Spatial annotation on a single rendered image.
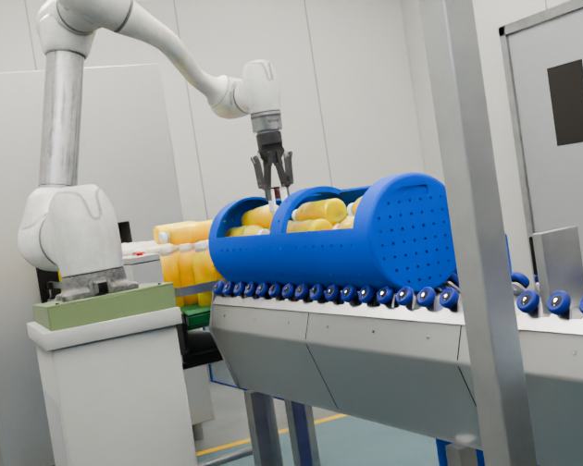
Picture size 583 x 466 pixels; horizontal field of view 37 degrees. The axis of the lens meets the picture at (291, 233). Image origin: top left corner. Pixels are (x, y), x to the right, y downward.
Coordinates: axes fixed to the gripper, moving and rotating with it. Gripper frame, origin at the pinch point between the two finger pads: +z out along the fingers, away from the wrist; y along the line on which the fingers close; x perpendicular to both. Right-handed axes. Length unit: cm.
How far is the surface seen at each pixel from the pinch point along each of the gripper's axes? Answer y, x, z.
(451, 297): -11, -86, 23
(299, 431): 5, 18, 75
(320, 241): -14.2, -43.5, 10.7
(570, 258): 2, -107, 17
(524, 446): -32, -124, 41
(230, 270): -12.8, 12.7, 19.0
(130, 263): -34, 39, 13
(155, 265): -26.8, 38.7, 15.4
